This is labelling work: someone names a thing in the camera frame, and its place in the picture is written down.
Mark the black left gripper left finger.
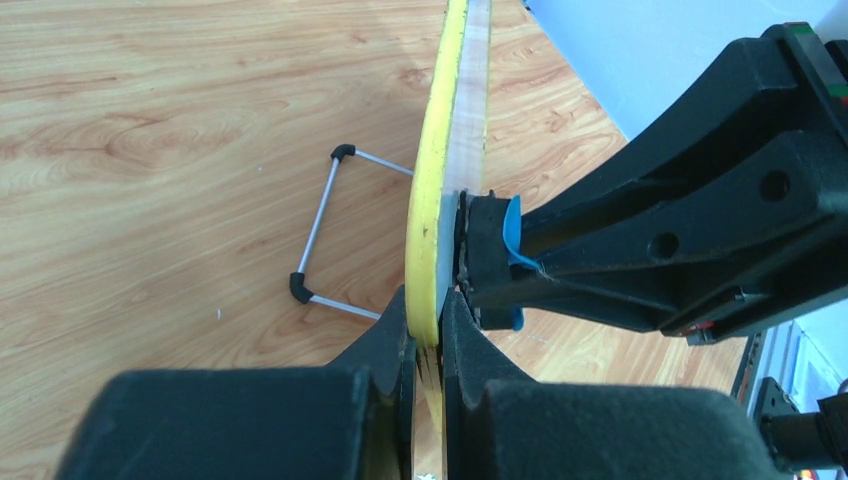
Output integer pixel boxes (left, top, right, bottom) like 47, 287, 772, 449
328, 286, 416, 479

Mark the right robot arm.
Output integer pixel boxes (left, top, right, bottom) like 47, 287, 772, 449
442, 23, 847, 479

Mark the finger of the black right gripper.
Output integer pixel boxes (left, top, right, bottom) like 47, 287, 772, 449
487, 130, 847, 335
521, 23, 847, 252

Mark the blue black whiteboard eraser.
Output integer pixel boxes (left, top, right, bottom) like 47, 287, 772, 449
453, 190, 540, 331

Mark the whiteboard wire stand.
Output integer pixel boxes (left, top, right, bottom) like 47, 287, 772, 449
288, 143, 415, 322

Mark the yellow framed whiteboard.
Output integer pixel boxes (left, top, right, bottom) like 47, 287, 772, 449
405, 0, 492, 434

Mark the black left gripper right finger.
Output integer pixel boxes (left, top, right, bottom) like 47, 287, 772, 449
440, 291, 536, 479

